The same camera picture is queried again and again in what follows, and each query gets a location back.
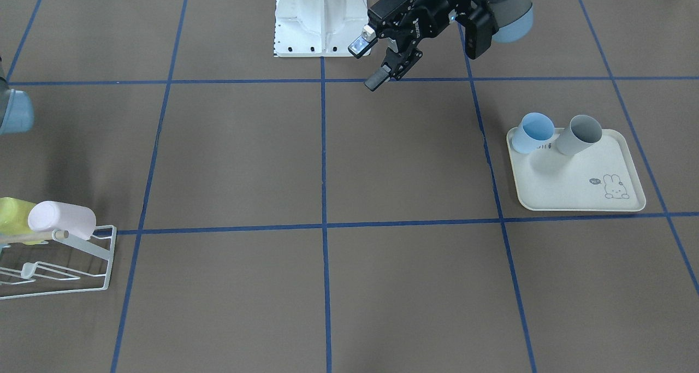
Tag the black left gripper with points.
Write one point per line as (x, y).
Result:
(435, 13)

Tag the grey cup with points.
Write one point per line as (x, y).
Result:
(582, 132)

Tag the pink cup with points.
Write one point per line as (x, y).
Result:
(77, 220)

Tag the yellow cup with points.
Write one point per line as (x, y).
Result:
(14, 216)

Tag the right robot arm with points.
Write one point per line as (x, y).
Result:
(17, 114)

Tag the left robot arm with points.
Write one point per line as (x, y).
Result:
(515, 19)

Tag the blue cup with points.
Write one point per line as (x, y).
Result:
(534, 130)

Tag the beige plastic tray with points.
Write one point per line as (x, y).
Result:
(603, 177)

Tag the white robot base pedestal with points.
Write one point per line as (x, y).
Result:
(317, 28)

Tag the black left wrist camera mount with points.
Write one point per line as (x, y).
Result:
(479, 25)

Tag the white wire cup rack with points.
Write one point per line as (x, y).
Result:
(54, 263)

